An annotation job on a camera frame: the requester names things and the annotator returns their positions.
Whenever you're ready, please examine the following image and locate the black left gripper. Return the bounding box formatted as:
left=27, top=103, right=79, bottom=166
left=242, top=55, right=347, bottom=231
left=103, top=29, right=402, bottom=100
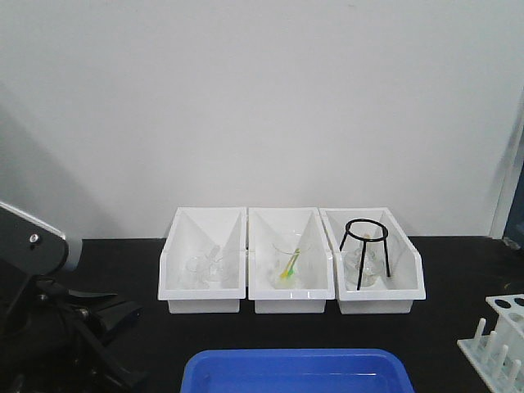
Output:
left=16, top=278, right=147, bottom=389

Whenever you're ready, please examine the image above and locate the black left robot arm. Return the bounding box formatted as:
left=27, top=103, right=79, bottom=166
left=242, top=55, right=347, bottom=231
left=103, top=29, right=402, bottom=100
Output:
left=1, top=262, right=149, bottom=392

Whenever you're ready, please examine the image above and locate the white test tube rack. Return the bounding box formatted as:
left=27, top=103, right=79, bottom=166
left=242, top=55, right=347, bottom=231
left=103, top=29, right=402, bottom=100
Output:
left=457, top=294, right=523, bottom=392

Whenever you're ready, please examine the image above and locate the grey pegboard drying rack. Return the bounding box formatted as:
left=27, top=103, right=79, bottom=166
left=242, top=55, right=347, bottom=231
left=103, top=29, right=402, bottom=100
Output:
left=504, top=178, right=523, bottom=248

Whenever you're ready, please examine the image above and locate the glassware in left bin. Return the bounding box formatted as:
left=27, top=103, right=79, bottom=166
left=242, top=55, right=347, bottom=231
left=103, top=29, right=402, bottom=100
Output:
left=179, top=246, right=230, bottom=290

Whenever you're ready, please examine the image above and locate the left white storage bin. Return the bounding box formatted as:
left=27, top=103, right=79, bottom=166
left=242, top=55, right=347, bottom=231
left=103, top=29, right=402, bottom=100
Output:
left=157, top=207, right=247, bottom=314

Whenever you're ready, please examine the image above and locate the white storage bin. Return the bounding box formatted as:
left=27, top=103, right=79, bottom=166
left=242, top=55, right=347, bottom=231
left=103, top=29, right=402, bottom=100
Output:
left=319, top=207, right=427, bottom=315
left=157, top=207, right=247, bottom=314
left=247, top=207, right=335, bottom=314

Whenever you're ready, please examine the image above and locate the blue plastic tray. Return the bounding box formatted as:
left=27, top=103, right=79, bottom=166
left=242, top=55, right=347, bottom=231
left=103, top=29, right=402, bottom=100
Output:
left=180, top=349, right=414, bottom=392

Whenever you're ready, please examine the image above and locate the yellow green plastic dropper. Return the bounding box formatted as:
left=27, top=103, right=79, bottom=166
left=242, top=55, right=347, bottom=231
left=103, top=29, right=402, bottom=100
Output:
left=279, top=248, right=300, bottom=279

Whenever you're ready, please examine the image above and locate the glass beaker in middle bin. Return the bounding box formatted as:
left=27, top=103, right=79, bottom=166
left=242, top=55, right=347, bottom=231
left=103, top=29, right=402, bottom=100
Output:
left=269, top=233, right=306, bottom=290

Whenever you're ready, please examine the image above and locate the middle white storage bin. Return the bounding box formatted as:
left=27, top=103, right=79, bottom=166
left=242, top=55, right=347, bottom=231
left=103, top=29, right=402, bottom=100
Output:
left=247, top=207, right=335, bottom=314

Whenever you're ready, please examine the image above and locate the glass flask in right bin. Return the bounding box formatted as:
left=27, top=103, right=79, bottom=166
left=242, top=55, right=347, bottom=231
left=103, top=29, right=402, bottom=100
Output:
left=343, top=242, right=380, bottom=289

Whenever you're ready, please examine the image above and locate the right white storage bin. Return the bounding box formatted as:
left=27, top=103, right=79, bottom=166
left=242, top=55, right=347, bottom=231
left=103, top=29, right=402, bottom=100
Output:
left=319, top=207, right=427, bottom=315

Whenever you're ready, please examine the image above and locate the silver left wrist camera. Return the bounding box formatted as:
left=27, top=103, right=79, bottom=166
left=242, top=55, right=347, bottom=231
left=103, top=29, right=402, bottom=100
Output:
left=1, top=201, right=83, bottom=282

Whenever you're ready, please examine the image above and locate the black wire tripod stand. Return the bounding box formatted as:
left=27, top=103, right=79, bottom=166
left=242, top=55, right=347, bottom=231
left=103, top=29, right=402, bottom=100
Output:
left=339, top=218, right=391, bottom=291

